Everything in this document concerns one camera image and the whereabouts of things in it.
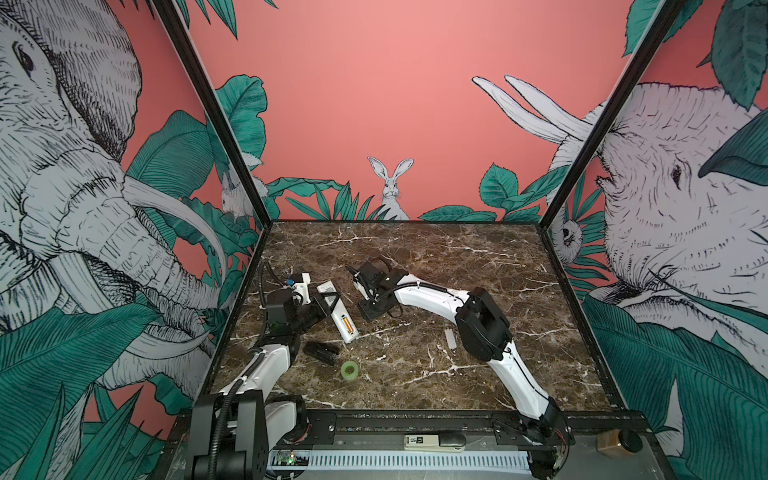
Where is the white remote control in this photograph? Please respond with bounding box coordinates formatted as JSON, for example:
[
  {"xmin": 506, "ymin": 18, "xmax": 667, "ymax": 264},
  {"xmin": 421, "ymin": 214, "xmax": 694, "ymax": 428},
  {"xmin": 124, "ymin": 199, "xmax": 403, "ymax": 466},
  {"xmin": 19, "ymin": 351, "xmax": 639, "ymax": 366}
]
[{"xmin": 317, "ymin": 281, "xmax": 359, "ymax": 344}]

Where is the white battery cover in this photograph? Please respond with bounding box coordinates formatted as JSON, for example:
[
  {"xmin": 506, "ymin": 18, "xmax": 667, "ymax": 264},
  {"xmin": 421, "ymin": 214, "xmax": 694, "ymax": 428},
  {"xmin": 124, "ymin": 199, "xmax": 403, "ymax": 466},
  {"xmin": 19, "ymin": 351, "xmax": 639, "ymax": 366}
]
[{"xmin": 444, "ymin": 329, "xmax": 458, "ymax": 350}]

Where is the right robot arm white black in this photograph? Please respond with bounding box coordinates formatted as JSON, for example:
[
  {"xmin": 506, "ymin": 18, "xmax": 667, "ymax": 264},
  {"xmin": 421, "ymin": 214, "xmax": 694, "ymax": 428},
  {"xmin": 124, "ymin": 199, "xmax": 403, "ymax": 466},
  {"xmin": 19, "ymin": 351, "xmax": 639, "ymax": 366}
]
[{"xmin": 347, "ymin": 262, "xmax": 567, "ymax": 444}]

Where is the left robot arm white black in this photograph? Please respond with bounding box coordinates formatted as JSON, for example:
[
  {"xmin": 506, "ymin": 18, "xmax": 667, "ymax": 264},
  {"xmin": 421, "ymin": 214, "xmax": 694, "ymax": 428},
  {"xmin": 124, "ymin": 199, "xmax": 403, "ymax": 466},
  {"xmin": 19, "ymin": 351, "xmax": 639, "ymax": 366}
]
[{"xmin": 184, "ymin": 288, "xmax": 340, "ymax": 479}]

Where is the black clip object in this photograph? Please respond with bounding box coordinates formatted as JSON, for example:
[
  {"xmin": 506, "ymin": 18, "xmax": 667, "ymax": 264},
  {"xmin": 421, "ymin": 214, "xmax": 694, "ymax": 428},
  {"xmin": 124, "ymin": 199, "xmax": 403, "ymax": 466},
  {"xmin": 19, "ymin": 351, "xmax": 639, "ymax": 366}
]
[{"xmin": 303, "ymin": 341, "xmax": 340, "ymax": 366}]

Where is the green tape roll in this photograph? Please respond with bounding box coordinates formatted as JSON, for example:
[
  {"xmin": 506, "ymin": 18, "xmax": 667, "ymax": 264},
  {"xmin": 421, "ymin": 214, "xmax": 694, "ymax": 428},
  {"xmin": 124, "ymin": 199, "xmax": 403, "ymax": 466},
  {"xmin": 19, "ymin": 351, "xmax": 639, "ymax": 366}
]
[{"xmin": 340, "ymin": 360, "xmax": 360, "ymax": 381}]

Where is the small circuit board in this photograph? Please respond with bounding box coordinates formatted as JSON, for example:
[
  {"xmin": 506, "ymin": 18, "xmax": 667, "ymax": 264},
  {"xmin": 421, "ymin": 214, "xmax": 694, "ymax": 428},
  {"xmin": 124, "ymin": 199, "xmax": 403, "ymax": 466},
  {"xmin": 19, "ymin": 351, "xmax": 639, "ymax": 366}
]
[{"xmin": 272, "ymin": 450, "xmax": 311, "ymax": 470}]

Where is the white label tag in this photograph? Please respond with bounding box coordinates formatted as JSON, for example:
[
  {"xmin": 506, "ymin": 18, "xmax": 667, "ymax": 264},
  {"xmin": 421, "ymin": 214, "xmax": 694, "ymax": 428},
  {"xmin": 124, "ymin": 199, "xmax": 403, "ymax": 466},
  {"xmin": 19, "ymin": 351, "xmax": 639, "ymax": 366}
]
[{"xmin": 404, "ymin": 434, "xmax": 440, "ymax": 451}]

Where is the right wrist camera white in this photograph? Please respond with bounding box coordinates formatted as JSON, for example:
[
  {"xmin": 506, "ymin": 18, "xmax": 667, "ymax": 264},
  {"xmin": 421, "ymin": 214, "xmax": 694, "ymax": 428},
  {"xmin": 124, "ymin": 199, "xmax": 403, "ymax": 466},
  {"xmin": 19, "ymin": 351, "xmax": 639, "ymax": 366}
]
[{"xmin": 353, "ymin": 277, "xmax": 370, "ymax": 300}]

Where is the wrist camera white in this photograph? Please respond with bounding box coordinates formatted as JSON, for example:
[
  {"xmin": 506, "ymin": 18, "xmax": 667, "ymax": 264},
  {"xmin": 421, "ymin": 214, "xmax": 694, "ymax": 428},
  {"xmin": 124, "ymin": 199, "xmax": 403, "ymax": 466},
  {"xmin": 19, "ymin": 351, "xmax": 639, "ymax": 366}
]
[
  {"xmin": 353, "ymin": 277, "xmax": 370, "ymax": 300},
  {"xmin": 286, "ymin": 272, "xmax": 311, "ymax": 305}
]

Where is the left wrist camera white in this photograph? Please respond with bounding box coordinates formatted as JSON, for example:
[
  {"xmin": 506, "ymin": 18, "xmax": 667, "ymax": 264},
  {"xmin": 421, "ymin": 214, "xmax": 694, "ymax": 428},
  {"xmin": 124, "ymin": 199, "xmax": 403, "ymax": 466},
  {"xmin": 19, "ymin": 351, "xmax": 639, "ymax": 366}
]
[{"xmin": 286, "ymin": 272, "xmax": 311, "ymax": 305}]

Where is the white slotted cable duct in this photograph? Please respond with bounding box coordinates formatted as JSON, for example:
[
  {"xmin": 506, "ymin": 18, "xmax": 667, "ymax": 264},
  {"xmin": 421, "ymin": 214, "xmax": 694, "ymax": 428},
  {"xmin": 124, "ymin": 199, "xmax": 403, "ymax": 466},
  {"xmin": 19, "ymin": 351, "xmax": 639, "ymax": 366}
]
[{"xmin": 267, "ymin": 450, "xmax": 531, "ymax": 474}]

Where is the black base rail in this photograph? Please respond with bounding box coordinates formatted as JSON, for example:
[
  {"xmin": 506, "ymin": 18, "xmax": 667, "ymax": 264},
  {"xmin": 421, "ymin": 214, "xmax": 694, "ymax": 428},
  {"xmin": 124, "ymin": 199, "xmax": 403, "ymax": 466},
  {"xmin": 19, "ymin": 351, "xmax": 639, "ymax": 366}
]
[{"xmin": 299, "ymin": 409, "xmax": 651, "ymax": 447}]

